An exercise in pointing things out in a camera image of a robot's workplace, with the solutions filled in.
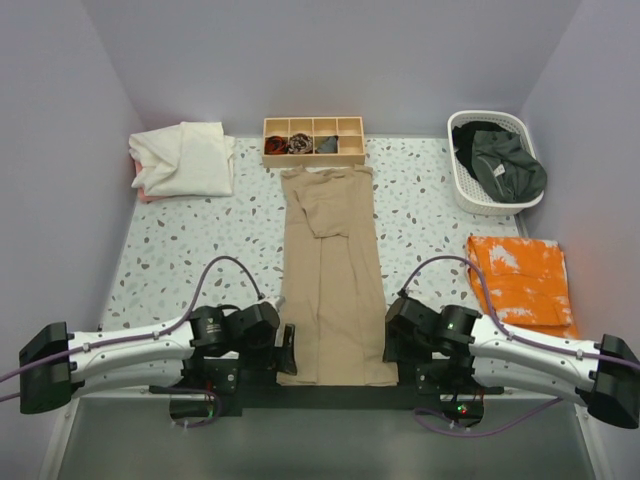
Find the beige t-shirt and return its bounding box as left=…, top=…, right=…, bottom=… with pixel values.
left=277, top=165, right=398, bottom=387

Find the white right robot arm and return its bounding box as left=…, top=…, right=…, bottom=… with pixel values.
left=383, top=296, right=639, bottom=430

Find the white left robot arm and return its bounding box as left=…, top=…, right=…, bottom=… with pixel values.
left=18, top=298, right=297, bottom=415

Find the orange tie-dye folded t-shirt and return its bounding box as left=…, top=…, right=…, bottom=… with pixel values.
left=466, top=235, right=579, bottom=339

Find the pink folded t-shirt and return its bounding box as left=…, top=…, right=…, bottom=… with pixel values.
left=133, top=160, right=164, bottom=204

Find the cream folded t-shirt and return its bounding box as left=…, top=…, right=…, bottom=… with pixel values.
left=129, top=122, right=236, bottom=197

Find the white plastic laundry basket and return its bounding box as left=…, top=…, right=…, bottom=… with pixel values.
left=447, top=110, right=547, bottom=215

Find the orange black rolled sock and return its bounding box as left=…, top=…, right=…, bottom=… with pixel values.
left=264, top=135, right=288, bottom=155

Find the dark green t-shirt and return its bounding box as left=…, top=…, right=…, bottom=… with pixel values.
left=471, top=131, right=547, bottom=204

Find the brown patterned rolled sock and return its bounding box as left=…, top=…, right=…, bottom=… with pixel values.
left=287, top=133, right=313, bottom=155

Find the grey rolled sock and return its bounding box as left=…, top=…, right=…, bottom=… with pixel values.
left=314, top=135, right=339, bottom=155

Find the wooden compartment organizer box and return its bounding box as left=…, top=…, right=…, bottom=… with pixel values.
left=261, top=117, right=366, bottom=169

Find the black garment in basket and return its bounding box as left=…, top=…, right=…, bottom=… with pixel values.
left=452, top=121, right=505, bottom=174

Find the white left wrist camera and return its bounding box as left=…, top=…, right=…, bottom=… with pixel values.
left=264, top=295, right=285, bottom=311

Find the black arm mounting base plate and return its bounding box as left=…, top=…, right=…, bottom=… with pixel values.
left=149, top=358, right=504, bottom=419

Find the aluminium frame rail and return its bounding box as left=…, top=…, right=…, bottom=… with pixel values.
left=41, top=390, right=613, bottom=479

